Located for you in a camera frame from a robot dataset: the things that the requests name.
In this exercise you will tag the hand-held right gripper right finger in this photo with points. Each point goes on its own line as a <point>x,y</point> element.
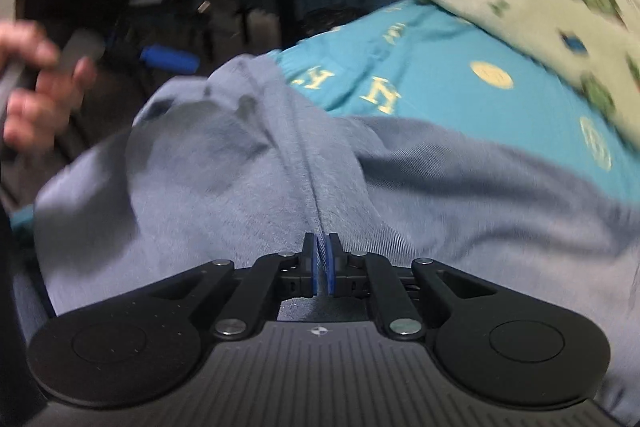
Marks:
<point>330,268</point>

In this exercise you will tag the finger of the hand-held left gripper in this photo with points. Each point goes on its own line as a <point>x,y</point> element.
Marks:
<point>167,58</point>

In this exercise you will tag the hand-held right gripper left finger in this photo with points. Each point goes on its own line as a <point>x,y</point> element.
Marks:
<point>312,268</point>

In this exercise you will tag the grey-blue garment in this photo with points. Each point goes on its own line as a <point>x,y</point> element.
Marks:
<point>250,187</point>

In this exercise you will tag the person's left hand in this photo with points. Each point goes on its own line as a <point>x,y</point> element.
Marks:
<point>35,107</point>

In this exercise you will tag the teal smiley print bedsheet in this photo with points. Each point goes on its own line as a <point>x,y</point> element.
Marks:
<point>440,72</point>

